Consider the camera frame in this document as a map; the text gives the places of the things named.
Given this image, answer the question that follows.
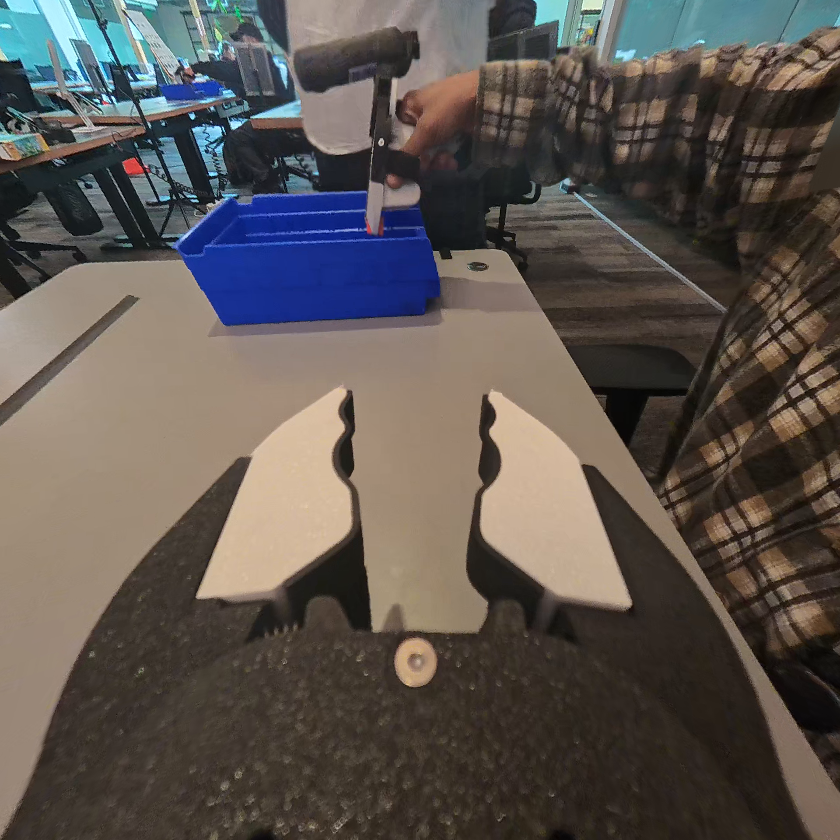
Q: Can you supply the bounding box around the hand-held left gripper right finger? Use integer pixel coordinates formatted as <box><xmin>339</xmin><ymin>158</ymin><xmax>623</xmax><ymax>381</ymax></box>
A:
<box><xmin>467</xmin><ymin>390</ymin><xmax>633</xmax><ymax>613</ymax></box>

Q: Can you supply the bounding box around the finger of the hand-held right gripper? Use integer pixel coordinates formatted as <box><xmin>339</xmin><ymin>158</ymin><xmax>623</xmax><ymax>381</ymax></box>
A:
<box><xmin>365</xmin><ymin>69</ymin><xmax>395</xmax><ymax>227</ymax></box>

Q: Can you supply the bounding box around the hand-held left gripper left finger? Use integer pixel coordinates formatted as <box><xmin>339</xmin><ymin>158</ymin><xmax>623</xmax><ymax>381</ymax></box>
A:
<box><xmin>196</xmin><ymin>386</ymin><xmax>363</xmax><ymax>603</ymax></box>

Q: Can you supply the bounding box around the blue plastic bin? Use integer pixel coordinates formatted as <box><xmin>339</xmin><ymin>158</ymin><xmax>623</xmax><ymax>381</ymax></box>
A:
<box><xmin>176</xmin><ymin>190</ymin><xmax>442</xmax><ymax>327</ymax></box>

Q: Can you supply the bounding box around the person's right hand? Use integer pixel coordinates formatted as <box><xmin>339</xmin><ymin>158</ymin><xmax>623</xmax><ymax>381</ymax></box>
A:
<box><xmin>386</xmin><ymin>69</ymin><xmax>483</xmax><ymax>191</ymax></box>

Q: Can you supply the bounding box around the long wooden workbench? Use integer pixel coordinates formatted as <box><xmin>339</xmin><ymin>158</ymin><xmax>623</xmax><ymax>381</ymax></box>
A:
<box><xmin>249</xmin><ymin>100</ymin><xmax>309</xmax><ymax>132</ymax></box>
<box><xmin>0</xmin><ymin>92</ymin><xmax>240</xmax><ymax>250</ymax></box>

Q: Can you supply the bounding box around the black office chair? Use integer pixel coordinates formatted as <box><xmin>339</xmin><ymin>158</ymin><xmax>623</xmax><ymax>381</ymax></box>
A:
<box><xmin>570</xmin><ymin>343</ymin><xmax>698</xmax><ymax>448</ymax></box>

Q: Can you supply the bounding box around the grey computer monitor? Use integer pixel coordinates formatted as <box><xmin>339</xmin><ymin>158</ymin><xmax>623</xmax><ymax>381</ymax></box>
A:
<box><xmin>487</xmin><ymin>20</ymin><xmax>560</xmax><ymax>63</ymax></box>

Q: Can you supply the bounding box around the white instruction board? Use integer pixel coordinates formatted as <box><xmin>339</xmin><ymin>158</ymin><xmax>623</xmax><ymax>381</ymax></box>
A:
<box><xmin>125</xmin><ymin>8</ymin><xmax>183</xmax><ymax>78</ymax></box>

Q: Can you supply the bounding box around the black studio light stand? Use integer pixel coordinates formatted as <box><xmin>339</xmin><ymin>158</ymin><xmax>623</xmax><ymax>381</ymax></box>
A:
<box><xmin>85</xmin><ymin>0</ymin><xmax>211</xmax><ymax>217</ymax></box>

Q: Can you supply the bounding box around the black computer monitor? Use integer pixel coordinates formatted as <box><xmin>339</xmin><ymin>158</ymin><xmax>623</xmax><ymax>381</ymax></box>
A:
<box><xmin>0</xmin><ymin>62</ymin><xmax>37</xmax><ymax>114</ymax></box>

